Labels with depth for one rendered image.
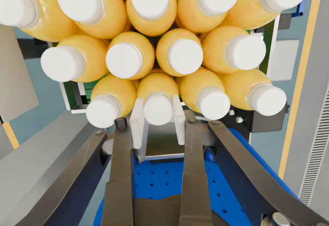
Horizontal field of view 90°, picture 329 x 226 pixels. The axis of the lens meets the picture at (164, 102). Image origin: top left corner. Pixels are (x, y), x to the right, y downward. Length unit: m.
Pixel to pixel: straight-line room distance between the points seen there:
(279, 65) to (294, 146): 1.58
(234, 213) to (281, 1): 0.30
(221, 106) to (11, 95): 0.31
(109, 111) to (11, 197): 0.68
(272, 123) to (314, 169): 2.02
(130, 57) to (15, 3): 0.12
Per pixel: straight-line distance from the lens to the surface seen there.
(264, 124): 0.40
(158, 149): 0.33
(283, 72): 0.56
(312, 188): 2.60
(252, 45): 0.22
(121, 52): 0.20
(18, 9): 0.24
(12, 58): 0.36
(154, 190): 0.36
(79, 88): 0.46
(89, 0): 0.21
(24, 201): 0.84
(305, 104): 1.90
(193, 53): 0.20
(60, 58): 0.22
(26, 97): 0.36
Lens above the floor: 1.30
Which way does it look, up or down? 70 degrees down
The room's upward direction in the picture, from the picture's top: 173 degrees clockwise
